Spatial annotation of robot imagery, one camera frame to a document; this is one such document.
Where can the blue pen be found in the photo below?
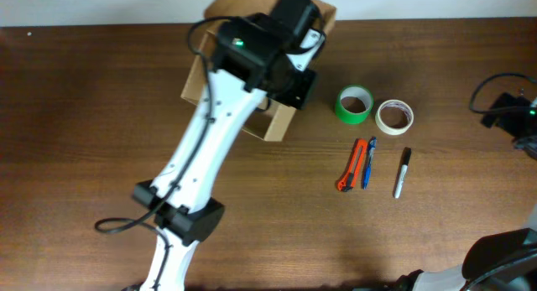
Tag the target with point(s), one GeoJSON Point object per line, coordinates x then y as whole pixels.
{"type": "Point", "coordinates": [368, 168]}

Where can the black white marker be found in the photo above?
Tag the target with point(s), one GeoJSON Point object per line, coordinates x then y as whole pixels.
{"type": "Point", "coordinates": [403, 168]}

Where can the beige masking tape roll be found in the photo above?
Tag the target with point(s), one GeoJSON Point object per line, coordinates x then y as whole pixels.
{"type": "Point", "coordinates": [394, 117]}

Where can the green tape roll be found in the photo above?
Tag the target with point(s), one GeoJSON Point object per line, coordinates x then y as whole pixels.
{"type": "Point", "coordinates": [353, 104]}

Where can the orange utility knife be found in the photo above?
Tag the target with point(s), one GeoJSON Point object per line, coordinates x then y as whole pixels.
{"type": "Point", "coordinates": [349, 179]}

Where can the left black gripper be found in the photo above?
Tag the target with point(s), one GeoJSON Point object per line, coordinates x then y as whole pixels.
{"type": "Point", "coordinates": [301, 95]}

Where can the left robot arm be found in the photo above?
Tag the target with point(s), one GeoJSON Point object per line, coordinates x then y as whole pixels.
{"type": "Point", "coordinates": [257, 58]}

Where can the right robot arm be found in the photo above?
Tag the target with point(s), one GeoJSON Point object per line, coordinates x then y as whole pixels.
{"type": "Point", "coordinates": [503, 261]}

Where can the brown cardboard box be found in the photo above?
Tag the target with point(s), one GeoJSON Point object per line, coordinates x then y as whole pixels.
{"type": "Point", "coordinates": [271, 125]}

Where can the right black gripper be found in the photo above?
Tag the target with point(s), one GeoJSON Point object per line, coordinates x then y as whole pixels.
{"type": "Point", "coordinates": [505, 122]}

